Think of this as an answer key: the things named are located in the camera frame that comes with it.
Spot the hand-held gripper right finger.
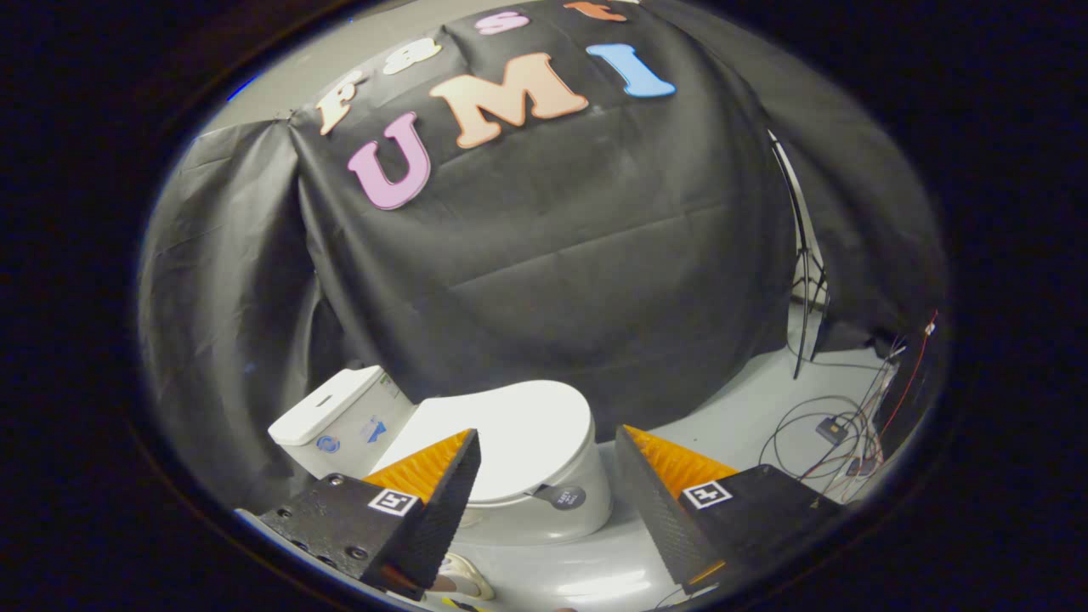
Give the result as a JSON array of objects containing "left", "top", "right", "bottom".
[{"left": 614, "top": 425, "right": 844, "bottom": 596}]

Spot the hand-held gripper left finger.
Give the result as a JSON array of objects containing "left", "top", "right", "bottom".
[{"left": 255, "top": 428, "right": 482, "bottom": 603}]

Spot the white toilet lid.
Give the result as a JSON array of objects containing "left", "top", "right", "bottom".
[{"left": 374, "top": 379, "right": 594, "bottom": 512}]

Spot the white toilet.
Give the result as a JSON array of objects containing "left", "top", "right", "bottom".
[{"left": 268, "top": 365, "right": 615, "bottom": 547}]

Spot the black backdrop cloth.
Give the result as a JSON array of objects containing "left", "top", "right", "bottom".
[{"left": 136, "top": 0, "right": 949, "bottom": 511}]

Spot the black light stand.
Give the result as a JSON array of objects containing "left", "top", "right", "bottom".
[{"left": 768, "top": 129, "right": 832, "bottom": 381}]

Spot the bundle of floor cables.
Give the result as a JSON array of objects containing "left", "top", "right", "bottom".
[{"left": 759, "top": 310, "right": 940, "bottom": 504}]

